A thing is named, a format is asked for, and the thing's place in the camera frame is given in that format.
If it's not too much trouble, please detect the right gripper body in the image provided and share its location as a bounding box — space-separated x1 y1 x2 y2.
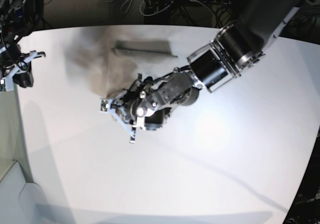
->
2 46 34 88

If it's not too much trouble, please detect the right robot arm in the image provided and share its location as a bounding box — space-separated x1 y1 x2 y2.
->
0 0 46 92

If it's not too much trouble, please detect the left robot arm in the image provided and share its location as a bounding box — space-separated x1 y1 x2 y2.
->
101 0 305 133

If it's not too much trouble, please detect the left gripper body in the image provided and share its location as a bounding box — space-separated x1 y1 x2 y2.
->
109 78 155 124

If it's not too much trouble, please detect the beige t-shirt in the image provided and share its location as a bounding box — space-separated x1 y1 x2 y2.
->
64 26 179 98

